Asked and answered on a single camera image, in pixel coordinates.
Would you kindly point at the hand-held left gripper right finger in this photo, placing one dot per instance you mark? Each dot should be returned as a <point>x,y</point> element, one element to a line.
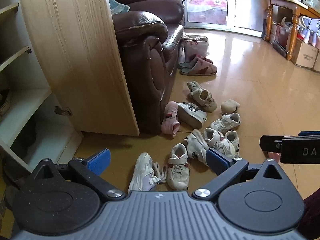
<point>218,161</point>

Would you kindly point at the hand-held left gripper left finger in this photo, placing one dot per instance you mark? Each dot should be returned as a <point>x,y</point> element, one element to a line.
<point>98,161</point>

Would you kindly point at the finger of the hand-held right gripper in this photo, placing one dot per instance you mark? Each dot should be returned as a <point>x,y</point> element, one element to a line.
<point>270,143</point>
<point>300,151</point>

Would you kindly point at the white black patterned shoe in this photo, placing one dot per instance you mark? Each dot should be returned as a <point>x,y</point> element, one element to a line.
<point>225,122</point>
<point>232,137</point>

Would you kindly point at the cream knit shoe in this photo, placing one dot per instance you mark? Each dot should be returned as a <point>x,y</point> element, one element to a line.
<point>228,106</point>

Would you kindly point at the pink knit shoe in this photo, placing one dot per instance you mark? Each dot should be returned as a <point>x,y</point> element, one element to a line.
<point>170,120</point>

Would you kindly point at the white shoe cabinet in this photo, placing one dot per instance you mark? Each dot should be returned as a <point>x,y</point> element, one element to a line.
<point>25,105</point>

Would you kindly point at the person's dark red pants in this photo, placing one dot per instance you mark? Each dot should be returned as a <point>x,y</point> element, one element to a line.
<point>312,210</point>

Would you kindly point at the cardboard box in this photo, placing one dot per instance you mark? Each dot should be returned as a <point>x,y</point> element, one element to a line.
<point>317,63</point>
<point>305,55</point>

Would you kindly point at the red box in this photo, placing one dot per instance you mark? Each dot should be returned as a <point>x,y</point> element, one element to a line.
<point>282,36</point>

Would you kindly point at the white bag red print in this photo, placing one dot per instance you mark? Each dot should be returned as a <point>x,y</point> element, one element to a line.
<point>195,45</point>

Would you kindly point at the pink white packages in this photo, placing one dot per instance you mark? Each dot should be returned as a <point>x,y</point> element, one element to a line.
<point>308,30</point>

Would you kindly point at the clear plastic bag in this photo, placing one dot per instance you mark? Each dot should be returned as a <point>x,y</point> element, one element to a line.
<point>287,23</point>

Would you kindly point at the brown leather sofa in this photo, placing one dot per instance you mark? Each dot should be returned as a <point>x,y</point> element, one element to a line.
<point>145,42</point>

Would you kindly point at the wooden table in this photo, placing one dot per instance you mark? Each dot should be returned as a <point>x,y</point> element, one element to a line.
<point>295,7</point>

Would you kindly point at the sliding glass door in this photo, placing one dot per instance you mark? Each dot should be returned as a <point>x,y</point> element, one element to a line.
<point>247,5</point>

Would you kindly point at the red printed blanket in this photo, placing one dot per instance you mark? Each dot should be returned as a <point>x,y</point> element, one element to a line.
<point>207,5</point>

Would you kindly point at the blue blanket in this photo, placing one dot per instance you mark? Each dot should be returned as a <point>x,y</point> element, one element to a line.
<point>116,5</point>

